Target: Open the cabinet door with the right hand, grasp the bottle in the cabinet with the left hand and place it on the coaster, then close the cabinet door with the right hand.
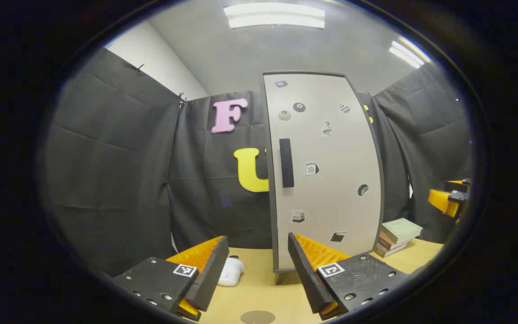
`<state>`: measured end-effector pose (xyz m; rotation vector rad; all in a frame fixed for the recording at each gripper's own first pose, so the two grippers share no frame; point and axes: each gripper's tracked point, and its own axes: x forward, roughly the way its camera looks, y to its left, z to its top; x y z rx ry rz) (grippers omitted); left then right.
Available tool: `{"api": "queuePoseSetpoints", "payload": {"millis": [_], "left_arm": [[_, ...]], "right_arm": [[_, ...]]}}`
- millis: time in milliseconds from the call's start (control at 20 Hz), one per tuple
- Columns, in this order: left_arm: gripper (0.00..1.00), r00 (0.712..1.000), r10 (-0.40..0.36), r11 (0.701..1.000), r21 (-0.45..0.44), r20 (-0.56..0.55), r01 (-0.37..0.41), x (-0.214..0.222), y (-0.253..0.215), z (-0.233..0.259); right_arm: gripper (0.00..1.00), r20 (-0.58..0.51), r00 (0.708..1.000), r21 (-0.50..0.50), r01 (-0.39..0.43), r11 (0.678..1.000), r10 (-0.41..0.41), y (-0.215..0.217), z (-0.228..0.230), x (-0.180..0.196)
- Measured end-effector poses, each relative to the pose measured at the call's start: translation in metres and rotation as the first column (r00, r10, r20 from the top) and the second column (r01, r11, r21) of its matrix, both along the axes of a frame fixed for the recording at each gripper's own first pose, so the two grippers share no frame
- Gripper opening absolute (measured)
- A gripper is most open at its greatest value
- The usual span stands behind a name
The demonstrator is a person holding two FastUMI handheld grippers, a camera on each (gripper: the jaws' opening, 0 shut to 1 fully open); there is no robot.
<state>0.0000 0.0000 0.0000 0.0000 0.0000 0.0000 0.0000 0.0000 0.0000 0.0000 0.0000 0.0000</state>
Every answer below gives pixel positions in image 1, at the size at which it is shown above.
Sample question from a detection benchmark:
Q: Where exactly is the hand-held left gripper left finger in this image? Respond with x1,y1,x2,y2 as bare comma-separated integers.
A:
112,235,230,322

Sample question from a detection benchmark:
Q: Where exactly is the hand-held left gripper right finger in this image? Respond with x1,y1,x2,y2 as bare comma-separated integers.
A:
287,232,411,322

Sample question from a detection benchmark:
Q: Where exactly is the round grey coaster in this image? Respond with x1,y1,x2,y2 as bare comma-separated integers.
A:
240,310,276,324

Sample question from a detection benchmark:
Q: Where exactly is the black door handle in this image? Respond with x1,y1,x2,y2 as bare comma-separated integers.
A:
279,138,295,188

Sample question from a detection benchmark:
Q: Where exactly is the grey cabinet door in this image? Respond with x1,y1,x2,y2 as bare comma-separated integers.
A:
263,73,383,270

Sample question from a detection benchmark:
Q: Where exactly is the white plush toy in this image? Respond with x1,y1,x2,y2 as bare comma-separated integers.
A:
218,256,245,287

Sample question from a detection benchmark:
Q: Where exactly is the pale green book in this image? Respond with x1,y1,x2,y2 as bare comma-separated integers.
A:
380,218,423,245

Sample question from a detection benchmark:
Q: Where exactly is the brown book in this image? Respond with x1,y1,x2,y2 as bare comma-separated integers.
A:
378,232,415,251

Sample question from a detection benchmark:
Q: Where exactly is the grey book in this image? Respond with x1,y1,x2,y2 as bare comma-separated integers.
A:
374,243,415,258

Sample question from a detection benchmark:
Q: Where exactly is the narrow ceiling light panel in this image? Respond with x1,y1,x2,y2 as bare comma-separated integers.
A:
388,38,431,69

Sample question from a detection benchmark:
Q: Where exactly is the black backdrop cloth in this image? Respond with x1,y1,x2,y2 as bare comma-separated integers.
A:
43,47,473,277

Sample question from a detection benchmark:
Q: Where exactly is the long ceiling light panel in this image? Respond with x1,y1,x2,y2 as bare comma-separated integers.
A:
223,2,326,30

